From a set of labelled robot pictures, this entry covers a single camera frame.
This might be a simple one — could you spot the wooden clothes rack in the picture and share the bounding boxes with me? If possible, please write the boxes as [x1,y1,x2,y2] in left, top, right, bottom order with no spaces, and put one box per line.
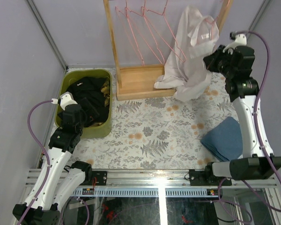
[103,0,234,101]

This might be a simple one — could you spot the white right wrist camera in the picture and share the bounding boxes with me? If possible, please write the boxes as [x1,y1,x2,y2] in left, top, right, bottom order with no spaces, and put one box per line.
[223,32,247,53]

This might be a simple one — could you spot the black shirt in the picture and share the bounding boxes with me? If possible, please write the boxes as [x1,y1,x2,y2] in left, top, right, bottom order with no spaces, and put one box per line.
[61,76,111,128]

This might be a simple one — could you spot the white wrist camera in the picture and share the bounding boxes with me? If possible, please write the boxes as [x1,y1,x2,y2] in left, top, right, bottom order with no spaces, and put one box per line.
[51,92,78,111]
[223,32,247,53]

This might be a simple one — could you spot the pink hanger of white shirt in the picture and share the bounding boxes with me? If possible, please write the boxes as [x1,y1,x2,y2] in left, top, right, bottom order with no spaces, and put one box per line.
[205,0,233,38]

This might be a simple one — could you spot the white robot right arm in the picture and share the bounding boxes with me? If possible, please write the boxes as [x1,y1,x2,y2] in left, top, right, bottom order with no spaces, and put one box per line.
[203,45,281,185]

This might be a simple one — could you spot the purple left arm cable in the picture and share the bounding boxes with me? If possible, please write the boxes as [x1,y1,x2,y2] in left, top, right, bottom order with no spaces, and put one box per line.
[16,98,61,225]

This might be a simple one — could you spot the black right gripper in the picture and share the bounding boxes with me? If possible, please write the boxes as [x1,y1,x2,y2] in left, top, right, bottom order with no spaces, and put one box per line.
[203,45,235,79]

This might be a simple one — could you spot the pink hanger of plaid shirt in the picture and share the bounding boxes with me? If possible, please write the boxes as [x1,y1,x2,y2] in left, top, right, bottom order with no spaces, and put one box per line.
[128,1,165,65]

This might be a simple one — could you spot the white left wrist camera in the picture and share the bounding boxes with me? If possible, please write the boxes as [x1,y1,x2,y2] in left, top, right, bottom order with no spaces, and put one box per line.
[51,92,78,111]

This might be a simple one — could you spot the floral patterned tablecloth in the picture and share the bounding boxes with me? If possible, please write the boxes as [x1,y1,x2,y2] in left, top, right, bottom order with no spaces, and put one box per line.
[69,74,237,169]

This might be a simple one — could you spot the yellow plaid flannel shirt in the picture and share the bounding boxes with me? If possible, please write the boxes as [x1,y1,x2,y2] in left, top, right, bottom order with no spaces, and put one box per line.
[89,80,111,127]

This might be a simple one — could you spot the pink hanger of black shirt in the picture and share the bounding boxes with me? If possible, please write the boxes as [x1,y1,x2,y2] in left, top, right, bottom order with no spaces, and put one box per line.
[141,0,186,64]

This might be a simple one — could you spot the white shirt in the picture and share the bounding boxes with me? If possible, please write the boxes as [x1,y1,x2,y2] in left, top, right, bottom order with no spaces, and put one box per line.
[154,6,219,102]

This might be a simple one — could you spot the grey slotted cable duct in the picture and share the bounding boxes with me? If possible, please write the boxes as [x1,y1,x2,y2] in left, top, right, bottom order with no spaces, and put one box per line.
[72,187,218,198]

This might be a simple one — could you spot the folded blue cloth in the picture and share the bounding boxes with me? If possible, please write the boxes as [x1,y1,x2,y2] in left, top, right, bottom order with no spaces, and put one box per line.
[200,117,243,162]

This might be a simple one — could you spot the pink wire hanger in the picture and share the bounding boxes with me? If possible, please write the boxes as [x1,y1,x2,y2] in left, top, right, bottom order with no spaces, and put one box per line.
[115,0,145,66]

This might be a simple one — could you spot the aluminium front frame rail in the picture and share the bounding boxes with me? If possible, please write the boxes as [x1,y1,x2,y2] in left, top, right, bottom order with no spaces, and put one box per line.
[25,169,278,188]

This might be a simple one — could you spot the olive green plastic basket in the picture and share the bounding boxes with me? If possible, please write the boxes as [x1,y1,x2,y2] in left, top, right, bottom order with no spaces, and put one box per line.
[60,68,113,138]

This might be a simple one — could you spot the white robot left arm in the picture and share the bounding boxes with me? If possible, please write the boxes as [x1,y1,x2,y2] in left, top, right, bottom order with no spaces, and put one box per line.
[13,92,93,225]

